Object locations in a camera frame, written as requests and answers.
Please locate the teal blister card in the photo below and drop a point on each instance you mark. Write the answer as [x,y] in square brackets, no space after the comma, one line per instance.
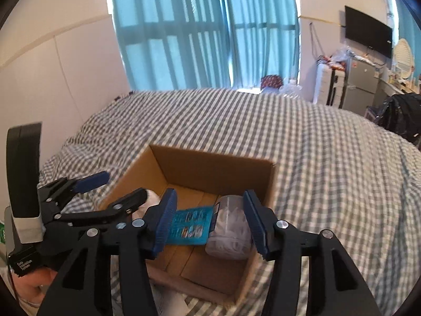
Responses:
[190,228]

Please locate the green white packet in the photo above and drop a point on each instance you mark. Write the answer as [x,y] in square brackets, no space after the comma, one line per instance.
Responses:
[2,233]

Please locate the black wall television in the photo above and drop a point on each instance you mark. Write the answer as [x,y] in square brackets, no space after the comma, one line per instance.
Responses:
[366,31]

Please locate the grey checkered blanket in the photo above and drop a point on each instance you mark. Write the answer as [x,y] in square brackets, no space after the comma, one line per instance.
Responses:
[329,171]

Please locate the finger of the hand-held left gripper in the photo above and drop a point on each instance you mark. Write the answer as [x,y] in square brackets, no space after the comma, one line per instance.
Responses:
[131,200]
[92,181]

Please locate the clear plastic bottles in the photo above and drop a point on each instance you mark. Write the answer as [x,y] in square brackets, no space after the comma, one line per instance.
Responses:
[291,89]

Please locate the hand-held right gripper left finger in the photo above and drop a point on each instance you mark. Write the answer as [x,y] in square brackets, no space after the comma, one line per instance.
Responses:
[164,219]

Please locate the black bag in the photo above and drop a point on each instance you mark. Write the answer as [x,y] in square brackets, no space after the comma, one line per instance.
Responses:
[399,115]

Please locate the red patterned cushion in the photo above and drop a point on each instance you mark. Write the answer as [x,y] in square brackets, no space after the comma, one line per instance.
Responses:
[271,81]

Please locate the teal window curtain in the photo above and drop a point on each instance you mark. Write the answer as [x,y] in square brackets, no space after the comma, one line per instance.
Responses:
[171,33]
[263,29]

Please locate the white soft item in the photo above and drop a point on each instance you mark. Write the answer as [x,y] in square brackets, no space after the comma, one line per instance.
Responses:
[152,200]

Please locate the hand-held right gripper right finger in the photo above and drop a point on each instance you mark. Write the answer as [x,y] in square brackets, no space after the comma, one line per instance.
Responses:
[254,223]

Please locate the clear plastic bags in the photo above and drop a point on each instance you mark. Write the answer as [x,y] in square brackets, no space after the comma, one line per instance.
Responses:
[342,54]

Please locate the brown cardboard box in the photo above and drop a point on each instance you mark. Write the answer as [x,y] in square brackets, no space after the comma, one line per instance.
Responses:
[204,171]

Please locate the person's left hand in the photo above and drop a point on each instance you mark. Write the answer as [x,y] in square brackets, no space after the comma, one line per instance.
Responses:
[33,283]

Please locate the grey mini fridge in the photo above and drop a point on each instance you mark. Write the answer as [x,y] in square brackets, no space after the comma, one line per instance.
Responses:
[363,82]

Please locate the clear plastic cylindrical container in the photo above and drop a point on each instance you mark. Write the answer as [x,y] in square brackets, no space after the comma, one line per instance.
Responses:
[230,230]

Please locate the white suitcase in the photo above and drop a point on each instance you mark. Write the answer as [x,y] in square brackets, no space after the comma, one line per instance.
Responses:
[320,85]

